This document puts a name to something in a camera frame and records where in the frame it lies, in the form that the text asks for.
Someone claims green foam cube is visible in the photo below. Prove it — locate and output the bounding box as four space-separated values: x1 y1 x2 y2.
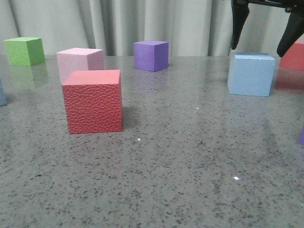
4 37 45 66

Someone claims purple cube at right edge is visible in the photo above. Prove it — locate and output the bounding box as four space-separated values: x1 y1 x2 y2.
299 126 304 146

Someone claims red textured foam cube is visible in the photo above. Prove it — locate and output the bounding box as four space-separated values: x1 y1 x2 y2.
62 69 122 134

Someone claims pink foam cube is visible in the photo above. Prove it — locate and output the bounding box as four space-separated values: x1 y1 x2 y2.
57 47 104 83

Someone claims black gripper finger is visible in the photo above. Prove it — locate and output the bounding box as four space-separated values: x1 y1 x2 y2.
231 0 249 50
277 11 304 57

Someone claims light blue foam cube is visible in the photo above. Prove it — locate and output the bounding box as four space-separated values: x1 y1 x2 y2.
228 52 275 97

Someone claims purple foam cube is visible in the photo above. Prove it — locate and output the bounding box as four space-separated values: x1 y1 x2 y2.
133 40 169 72

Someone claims red cube at far right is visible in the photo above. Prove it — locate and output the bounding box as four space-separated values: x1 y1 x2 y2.
279 40 304 71

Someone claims grey curtain backdrop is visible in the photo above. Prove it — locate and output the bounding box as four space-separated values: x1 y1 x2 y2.
0 0 304 57

